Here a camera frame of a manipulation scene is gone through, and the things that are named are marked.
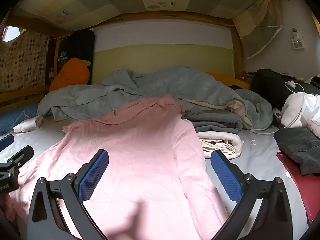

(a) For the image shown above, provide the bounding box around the orange carrot plush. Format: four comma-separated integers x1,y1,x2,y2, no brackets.
49,57,91,92

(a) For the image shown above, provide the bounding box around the folded dark grey garment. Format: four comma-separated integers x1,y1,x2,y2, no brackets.
184,106,244,134

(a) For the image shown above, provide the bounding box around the brown checked curtain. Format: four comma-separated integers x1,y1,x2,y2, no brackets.
0,29,50,94

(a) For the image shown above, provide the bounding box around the grey-green duvet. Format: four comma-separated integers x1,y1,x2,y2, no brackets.
37,65,274,133

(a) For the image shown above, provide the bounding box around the orange pillow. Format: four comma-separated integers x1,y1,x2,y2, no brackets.
205,71,250,90

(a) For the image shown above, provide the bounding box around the grey printed bed sheet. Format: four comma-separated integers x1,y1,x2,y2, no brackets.
0,120,310,230

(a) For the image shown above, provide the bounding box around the white crumpled clothing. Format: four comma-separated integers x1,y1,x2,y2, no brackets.
281,92,320,139

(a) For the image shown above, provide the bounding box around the wooden bed frame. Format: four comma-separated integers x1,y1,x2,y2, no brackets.
0,10,244,108

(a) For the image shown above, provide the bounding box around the small folded white cloth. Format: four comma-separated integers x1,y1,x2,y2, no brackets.
13,115,43,133

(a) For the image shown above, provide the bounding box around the folded cream garment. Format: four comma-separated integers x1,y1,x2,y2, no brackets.
197,130,244,159

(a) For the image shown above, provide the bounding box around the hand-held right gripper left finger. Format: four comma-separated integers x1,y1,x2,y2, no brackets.
27,149,109,240

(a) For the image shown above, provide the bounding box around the pink t-shirt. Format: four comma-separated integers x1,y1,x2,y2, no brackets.
5,94,229,240

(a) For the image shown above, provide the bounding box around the yellow and white headboard panel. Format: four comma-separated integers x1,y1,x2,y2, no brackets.
91,25,238,85

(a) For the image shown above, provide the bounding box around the white charger cable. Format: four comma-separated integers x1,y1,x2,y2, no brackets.
252,80,307,134

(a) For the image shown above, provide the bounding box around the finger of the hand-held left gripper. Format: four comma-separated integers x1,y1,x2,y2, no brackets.
0,145,34,169
0,134,15,153

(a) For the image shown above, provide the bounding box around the dark grey hoodie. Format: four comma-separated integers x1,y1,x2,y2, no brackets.
274,127,320,175

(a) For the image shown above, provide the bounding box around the blue pillow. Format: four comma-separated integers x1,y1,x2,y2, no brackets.
0,104,44,135

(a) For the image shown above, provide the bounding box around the red laptop case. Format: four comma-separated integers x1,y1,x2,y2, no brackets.
276,151,320,224

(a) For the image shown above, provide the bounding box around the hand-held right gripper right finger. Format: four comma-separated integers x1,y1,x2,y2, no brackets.
210,149,293,240

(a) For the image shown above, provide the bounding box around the white wall power strip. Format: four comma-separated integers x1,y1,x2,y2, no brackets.
290,28,306,51

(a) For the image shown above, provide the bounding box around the black clothing pile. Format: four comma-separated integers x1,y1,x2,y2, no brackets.
250,69,320,110

